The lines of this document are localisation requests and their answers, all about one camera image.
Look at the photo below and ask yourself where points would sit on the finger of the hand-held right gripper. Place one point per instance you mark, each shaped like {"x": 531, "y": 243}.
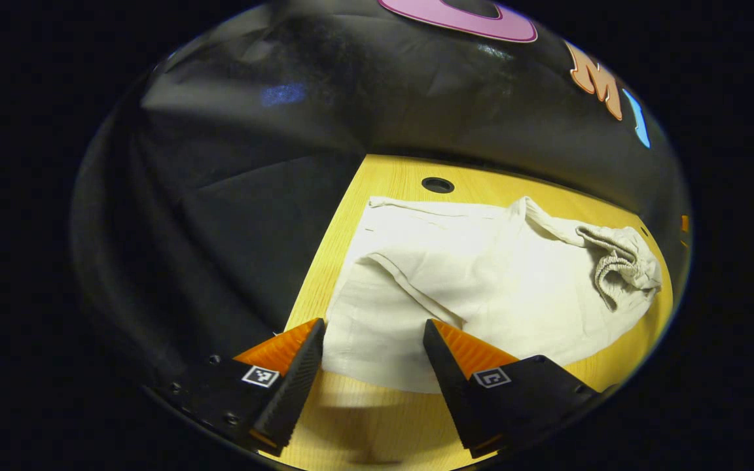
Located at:
{"x": 684, "y": 226}

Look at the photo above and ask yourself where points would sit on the black backdrop cloth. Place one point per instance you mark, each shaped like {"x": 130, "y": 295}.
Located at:
{"x": 252, "y": 196}

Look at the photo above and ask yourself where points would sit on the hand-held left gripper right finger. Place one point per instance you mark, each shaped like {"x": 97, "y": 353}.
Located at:
{"x": 449, "y": 386}

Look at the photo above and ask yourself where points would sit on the white jeans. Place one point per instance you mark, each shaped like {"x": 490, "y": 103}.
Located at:
{"x": 482, "y": 288}

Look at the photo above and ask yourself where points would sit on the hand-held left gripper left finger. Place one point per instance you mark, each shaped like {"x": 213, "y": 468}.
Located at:
{"x": 295, "y": 392}

